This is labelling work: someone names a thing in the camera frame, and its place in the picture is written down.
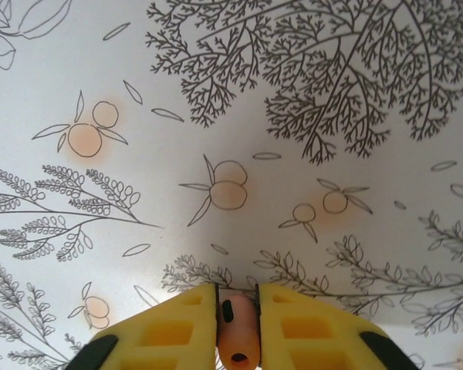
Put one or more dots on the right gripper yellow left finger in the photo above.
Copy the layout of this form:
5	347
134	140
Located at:
166	339

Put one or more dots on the orange earbud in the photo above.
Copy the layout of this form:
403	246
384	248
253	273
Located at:
239	327

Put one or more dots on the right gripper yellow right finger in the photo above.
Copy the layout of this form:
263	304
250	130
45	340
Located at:
312	339

